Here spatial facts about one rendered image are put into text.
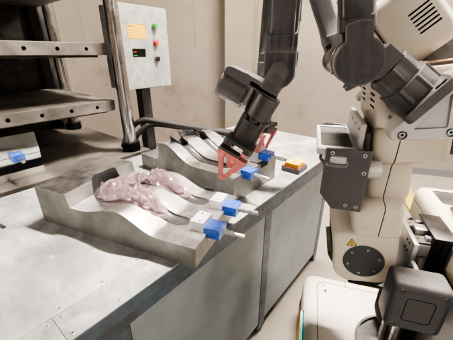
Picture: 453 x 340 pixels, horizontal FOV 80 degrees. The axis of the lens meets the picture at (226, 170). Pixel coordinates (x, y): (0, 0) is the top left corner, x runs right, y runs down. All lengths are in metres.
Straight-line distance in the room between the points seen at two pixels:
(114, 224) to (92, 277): 0.13
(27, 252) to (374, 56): 0.85
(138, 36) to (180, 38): 2.07
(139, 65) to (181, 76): 2.08
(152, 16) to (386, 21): 1.25
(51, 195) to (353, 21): 0.80
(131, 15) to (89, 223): 1.10
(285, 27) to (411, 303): 0.68
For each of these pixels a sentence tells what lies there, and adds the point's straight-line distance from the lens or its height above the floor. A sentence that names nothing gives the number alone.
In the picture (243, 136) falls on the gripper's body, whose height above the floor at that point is 1.09.
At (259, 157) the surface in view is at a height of 0.91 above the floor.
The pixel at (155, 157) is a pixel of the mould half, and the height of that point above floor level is 0.86.
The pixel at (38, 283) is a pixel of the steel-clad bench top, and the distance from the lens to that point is 0.74.
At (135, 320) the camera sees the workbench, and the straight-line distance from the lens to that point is 0.76.
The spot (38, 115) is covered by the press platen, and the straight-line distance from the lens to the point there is 1.34.
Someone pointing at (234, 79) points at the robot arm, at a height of 1.20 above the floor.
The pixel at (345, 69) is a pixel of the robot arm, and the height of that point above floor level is 1.22.
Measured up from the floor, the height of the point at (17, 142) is 0.93.
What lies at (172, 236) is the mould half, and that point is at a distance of 0.66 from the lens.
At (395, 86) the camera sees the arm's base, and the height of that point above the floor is 1.20.
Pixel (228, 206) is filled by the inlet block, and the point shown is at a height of 0.87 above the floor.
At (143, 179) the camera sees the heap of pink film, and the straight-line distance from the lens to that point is 0.84.
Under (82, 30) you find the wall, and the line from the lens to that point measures 4.46.
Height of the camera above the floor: 1.25
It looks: 23 degrees down
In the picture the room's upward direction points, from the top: straight up
